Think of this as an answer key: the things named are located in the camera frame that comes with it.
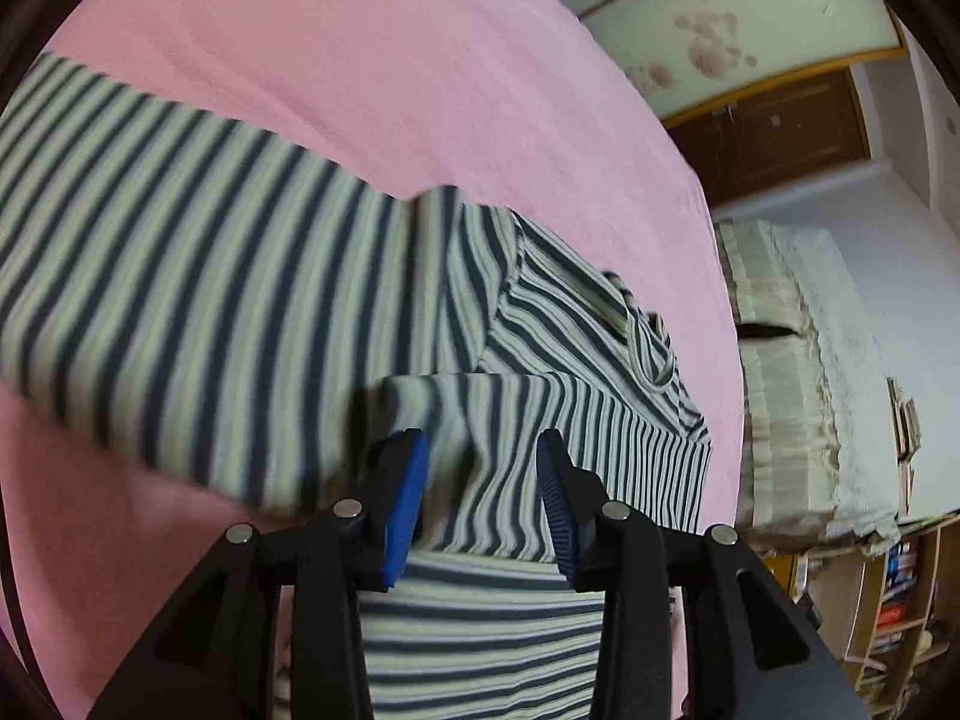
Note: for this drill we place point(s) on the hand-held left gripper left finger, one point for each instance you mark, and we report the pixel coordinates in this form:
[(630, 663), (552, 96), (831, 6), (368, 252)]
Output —
[(401, 517)]

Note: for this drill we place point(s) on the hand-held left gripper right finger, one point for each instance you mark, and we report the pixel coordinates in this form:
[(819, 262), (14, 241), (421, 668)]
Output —
[(555, 510)]

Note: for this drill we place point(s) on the striped long-sleeve shirt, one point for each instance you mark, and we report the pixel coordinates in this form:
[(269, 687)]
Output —
[(225, 277)]

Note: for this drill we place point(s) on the cream lace furniture cover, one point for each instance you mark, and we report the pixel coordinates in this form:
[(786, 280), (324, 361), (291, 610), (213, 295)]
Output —
[(825, 390)]

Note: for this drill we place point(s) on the wooden bookshelf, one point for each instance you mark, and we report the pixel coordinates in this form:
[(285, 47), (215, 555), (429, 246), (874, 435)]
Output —
[(862, 615)]

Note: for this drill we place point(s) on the stack of books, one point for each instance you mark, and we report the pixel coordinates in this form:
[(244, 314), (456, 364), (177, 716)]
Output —
[(904, 427)]

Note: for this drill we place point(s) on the brown wooden door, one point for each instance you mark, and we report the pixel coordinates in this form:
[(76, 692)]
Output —
[(780, 135)]

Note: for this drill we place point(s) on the pink blanket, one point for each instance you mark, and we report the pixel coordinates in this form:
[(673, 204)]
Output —
[(375, 52)]

